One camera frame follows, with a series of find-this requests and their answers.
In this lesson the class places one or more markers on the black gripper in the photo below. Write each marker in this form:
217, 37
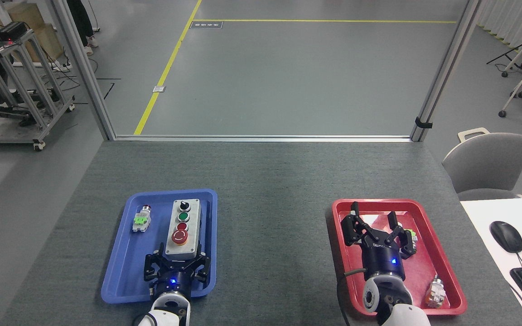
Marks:
383, 258
173, 281

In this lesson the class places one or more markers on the grey four-button control box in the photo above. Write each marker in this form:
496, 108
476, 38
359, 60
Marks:
184, 235

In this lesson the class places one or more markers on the red button with green block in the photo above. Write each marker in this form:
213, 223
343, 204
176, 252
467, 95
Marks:
141, 221

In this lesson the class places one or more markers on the cardboard box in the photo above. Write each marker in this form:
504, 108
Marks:
39, 27

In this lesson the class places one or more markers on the blue plastic tray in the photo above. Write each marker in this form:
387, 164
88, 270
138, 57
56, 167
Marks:
120, 271

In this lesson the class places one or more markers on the red plastic tray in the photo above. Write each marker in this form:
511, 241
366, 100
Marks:
424, 271

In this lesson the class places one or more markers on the white desk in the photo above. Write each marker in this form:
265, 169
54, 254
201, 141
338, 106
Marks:
483, 226

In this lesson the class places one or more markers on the black computer mouse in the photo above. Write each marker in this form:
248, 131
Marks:
506, 235

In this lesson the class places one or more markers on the silver floor socket plate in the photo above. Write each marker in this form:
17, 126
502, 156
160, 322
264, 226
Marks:
159, 88

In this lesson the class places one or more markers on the white curtain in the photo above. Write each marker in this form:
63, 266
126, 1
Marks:
514, 20

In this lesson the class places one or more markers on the person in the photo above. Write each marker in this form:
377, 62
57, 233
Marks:
82, 22

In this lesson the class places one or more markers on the green push button switch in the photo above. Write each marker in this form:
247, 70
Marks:
413, 236

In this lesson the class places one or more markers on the silver switch module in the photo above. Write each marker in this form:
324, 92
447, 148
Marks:
436, 294

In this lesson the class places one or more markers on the black clip on post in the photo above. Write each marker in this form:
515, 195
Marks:
422, 122

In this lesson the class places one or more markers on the silver table edge rail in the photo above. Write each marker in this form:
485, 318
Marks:
261, 138

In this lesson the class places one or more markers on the silver aluminium post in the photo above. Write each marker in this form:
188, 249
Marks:
84, 68
447, 68

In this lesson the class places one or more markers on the aluminium frame cart on wheels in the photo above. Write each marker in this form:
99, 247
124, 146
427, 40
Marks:
39, 104

